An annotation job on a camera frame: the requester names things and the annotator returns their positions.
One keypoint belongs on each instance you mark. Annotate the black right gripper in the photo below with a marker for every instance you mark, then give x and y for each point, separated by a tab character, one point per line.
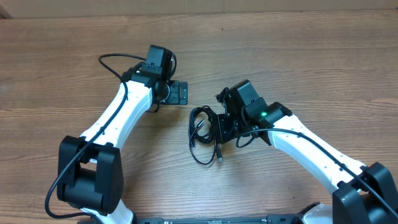
224	134

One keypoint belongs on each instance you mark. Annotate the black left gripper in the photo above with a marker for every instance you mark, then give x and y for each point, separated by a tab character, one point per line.
176	96

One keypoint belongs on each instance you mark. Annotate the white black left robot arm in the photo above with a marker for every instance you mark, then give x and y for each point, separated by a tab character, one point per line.
90	179

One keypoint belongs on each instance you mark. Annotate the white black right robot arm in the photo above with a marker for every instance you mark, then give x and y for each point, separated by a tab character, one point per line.
360	193

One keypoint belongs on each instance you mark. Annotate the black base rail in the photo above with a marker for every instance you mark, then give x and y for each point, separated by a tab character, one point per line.
269	219

